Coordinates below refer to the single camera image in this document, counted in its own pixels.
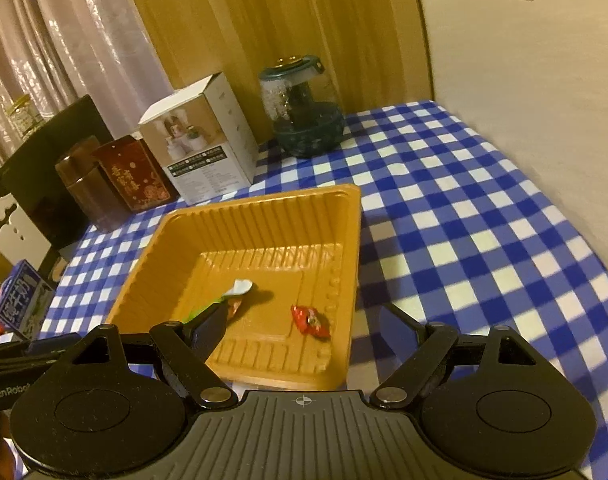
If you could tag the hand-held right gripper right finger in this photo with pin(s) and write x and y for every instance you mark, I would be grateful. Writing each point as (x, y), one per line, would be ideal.
(403, 324)

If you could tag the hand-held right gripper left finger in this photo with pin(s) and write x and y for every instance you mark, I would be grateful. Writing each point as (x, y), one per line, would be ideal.
(211, 327)

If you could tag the green and white candy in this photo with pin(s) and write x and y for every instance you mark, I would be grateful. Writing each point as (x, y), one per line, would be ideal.
(238, 288)

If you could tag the orange plastic tray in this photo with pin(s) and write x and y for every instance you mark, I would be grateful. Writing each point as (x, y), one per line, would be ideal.
(264, 230)

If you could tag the red wrapped candy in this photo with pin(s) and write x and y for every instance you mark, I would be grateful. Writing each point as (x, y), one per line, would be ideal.
(309, 321)

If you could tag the blue carton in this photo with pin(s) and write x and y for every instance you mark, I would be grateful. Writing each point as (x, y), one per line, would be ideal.
(23, 295)

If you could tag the blue white checked tablecloth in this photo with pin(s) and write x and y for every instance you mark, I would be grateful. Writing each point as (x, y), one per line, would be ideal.
(459, 210)

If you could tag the dark red gift box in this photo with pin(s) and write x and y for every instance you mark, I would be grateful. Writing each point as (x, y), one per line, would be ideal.
(133, 180)

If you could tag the brown tin canister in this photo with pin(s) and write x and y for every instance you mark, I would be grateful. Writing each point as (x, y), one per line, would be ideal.
(88, 195)

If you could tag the white product box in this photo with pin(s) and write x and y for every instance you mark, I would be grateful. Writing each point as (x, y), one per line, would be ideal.
(208, 135)

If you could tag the green glass jar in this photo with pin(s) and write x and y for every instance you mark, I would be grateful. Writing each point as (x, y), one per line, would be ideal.
(304, 130)

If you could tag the black panel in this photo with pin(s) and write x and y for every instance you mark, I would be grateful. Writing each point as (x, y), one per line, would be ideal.
(48, 160)

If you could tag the small glass jar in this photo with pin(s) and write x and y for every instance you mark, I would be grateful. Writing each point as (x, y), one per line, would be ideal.
(26, 115)

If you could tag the sheer curtain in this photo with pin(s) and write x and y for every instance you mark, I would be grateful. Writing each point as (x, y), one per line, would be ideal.
(83, 20)

